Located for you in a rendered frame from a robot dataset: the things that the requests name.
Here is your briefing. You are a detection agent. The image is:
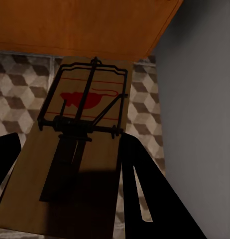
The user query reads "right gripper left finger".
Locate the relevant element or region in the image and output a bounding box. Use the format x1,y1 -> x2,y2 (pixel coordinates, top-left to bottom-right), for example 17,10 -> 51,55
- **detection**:
0,132 -> 22,185

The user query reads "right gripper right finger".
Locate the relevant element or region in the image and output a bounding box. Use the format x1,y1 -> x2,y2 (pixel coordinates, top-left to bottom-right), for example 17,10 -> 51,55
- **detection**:
121,132 -> 207,239

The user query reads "mousetrap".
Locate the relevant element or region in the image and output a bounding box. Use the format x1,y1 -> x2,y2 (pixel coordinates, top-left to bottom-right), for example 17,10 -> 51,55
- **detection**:
0,56 -> 133,239

